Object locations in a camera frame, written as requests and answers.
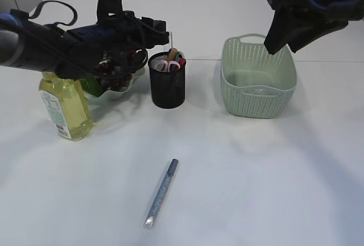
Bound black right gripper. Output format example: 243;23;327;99
264;0;363;55

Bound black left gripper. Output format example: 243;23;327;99
68;11;169;61

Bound purple artificial grape bunch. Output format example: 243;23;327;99
80;49;148;97

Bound pink purple scissors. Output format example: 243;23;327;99
152;60;181;72

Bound clear plastic ruler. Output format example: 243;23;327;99
169;31;173;49

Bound gold glitter glue pen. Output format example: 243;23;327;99
167;48;178;62

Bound clear plastic sheet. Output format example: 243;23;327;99
242;85;280;97

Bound yellow tea bottle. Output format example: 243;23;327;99
39;72;93;141

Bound red glitter glue pen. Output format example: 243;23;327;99
178;58;187;68

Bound silver blue glitter glue pen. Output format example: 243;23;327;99
143;159;179;230

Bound blue scissors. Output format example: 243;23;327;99
175;52;184;62

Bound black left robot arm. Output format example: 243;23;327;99
1;10;169;80

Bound green plastic woven basket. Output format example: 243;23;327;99
220;35;297;119

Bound black mesh pen holder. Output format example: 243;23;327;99
148;52;186;109

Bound green wavy glass bowl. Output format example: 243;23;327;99
84;67;146;106

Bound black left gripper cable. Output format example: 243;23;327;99
0;0;151;78

